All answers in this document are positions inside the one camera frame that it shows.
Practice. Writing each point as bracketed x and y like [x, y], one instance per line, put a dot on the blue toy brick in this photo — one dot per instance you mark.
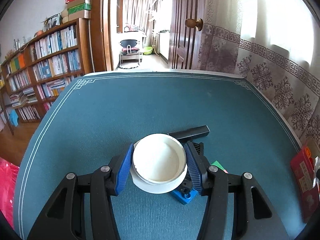
[183, 197]

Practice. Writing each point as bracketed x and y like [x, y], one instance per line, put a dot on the grey balcony curtain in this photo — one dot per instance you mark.
[140, 10]

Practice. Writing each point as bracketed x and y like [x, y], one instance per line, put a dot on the black wok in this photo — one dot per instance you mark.
[129, 43]

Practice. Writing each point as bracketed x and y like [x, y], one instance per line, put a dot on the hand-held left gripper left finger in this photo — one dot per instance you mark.
[123, 170]

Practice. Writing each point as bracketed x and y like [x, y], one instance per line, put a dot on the white round plastic lid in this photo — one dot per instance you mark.
[157, 160]

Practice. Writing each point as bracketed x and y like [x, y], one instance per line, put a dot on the green and pink toy brick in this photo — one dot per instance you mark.
[218, 166]

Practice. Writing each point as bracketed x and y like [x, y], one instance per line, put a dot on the brass door knob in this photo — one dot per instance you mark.
[193, 24]

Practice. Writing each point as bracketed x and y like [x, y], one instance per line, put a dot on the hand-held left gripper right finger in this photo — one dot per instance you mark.
[193, 170]

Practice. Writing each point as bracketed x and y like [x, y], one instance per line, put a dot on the long black rectangular box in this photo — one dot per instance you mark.
[190, 133]

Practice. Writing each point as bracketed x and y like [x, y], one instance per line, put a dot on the white drying rack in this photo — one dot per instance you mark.
[153, 17]

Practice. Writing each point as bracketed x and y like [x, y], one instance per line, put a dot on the red storage box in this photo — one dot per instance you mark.
[303, 180]

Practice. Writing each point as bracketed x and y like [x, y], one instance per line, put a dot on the green plastic basin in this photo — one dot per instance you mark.
[147, 50]

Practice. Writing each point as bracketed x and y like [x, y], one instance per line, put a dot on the rows of books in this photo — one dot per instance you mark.
[47, 62]

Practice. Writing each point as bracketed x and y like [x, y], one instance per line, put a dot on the picture frame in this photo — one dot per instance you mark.
[54, 21]

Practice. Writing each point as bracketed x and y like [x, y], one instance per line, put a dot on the black ribbed comb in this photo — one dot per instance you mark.
[198, 148]

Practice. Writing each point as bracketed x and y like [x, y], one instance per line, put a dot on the brown wooden door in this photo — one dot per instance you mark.
[185, 47]

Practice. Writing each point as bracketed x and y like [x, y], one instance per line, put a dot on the blue plastic stool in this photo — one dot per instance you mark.
[14, 118]

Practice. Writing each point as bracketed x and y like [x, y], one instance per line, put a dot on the wooden door frame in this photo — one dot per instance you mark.
[105, 30]

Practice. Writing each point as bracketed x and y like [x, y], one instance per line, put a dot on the brown gift box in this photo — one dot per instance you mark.
[79, 2]

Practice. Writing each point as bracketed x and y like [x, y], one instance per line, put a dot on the patterned beige curtain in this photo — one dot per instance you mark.
[262, 55]

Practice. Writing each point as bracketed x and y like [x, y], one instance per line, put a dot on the teal cloth-covered desktop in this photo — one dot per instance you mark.
[150, 100]

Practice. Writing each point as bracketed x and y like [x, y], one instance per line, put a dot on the large wooden bookshelf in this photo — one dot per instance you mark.
[83, 50]

